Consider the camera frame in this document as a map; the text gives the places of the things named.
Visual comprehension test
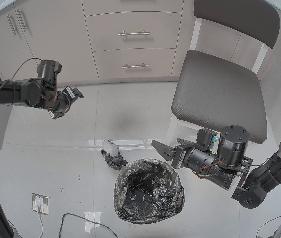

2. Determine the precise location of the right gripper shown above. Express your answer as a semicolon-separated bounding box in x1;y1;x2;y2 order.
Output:
151;138;219;177

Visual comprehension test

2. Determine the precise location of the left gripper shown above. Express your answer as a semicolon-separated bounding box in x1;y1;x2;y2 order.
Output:
48;86;84;120

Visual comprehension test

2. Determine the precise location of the black plastic bag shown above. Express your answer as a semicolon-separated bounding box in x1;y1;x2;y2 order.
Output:
113;158;185;225

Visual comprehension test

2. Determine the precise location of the crumpled black plastic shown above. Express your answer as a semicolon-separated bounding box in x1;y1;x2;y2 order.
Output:
101;149;128;170

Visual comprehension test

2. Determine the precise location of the crumpled clear plastic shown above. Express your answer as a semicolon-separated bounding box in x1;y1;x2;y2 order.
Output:
102;138;120;157

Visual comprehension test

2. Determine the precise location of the beige cabinet with drawers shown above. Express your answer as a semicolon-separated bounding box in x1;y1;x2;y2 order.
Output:
0;0;281;84

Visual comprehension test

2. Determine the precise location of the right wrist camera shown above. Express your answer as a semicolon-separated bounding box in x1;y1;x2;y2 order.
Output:
196;128;218;151

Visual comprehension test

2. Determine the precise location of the black cable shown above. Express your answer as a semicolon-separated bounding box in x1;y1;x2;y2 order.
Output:
11;58;42;82

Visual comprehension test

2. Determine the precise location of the grey chair with white frame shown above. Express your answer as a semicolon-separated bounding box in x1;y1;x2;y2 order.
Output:
166;0;281;145

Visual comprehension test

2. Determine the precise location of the grey cable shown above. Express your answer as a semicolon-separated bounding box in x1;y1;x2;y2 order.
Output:
58;213;119;238

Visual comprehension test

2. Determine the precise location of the white cable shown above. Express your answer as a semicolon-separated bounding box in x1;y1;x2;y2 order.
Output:
37;204;45;238

